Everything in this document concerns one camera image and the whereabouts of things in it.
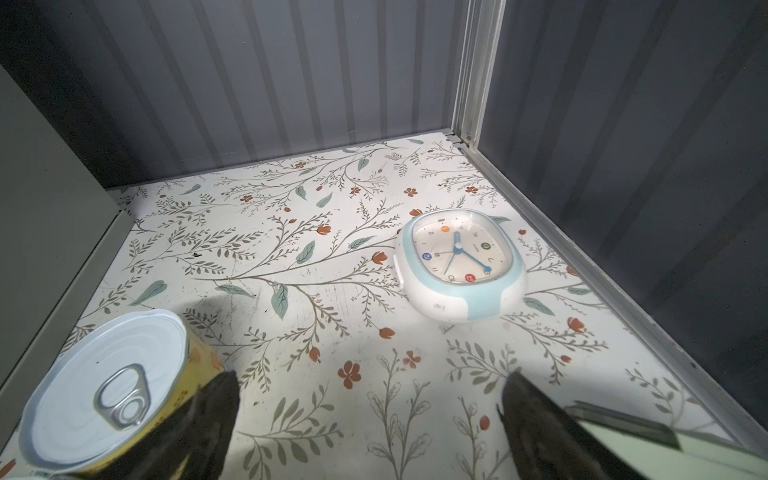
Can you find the beige metal cabinet counter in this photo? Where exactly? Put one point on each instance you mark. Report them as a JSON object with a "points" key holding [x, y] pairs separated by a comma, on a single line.
{"points": [[60, 231]]}

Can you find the pale green flat box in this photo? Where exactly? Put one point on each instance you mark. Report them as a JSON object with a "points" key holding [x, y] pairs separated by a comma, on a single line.
{"points": [[657, 451]]}

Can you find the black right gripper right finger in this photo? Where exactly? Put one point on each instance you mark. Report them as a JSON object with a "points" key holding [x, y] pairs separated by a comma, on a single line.
{"points": [[546, 443]]}

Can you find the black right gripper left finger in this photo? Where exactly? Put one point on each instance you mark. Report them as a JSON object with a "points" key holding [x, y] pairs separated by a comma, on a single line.
{"points": [[191, 444]]}

